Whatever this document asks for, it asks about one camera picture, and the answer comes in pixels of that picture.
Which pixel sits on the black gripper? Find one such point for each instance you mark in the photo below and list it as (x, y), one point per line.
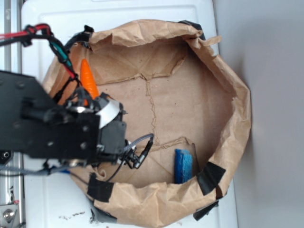
(112, 130)

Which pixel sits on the orange toy carrot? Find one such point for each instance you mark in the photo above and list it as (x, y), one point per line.
(87, 79)

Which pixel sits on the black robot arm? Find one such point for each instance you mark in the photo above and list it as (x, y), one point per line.
(32, 123)

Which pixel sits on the brown paper bag tray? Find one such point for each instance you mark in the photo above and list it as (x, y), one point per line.
(171, 84)

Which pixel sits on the blue sponge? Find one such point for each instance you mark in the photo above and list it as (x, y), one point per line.
(182, 166)

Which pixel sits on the white plastic board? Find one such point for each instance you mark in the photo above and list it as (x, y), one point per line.
(55, 201)

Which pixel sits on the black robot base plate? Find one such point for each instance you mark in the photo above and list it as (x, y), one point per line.
(5, 157)

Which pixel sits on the aluminium frame rail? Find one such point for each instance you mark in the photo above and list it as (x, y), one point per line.
(12, 203)

